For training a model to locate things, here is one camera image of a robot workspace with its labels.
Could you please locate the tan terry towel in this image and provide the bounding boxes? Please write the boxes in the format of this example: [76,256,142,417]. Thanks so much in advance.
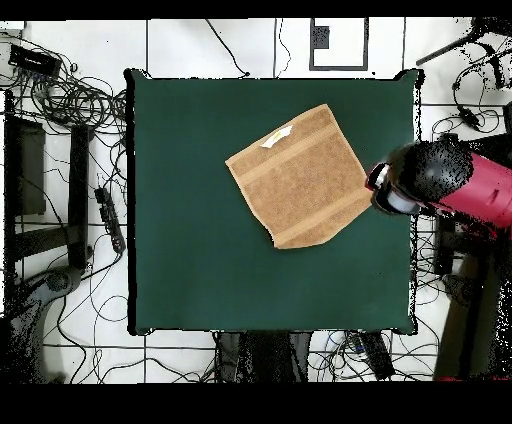
[224,103,374,250]

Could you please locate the black metal stand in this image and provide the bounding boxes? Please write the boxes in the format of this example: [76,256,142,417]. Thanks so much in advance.
[434,101,512,277]
[2,89,95,271]

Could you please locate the black power adapter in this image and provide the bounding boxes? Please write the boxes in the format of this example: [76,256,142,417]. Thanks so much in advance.
[457,105,481,131]

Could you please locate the dark grey stand base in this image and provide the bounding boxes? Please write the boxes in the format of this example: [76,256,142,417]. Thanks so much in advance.
[5,265,87,383]
[441,273,477,307]

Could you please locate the black tripod leg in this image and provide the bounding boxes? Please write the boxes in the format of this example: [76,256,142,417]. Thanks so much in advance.
[415,17,512,67]

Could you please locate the black power strip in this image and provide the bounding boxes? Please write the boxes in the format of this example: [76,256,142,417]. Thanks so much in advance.
[93,186,127,254]
[351,331,396,381]

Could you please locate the dark green table cloth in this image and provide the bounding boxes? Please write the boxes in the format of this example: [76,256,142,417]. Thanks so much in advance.
[124,67,424,336]

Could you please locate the grey square floor frame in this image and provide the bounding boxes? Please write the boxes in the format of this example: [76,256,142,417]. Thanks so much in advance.
[308,17,369,72]

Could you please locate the thin black cable with plug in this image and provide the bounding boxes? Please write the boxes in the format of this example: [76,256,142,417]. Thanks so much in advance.
[205,18,251,78]

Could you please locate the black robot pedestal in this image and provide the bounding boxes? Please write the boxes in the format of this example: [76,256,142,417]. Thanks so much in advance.
[215,330,312,383]

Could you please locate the tangled black cables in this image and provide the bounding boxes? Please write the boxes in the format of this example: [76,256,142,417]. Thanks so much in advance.
[0,31,129,137]

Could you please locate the black network switch box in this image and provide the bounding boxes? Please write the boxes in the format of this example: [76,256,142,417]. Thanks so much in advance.
[7,43,63,78]

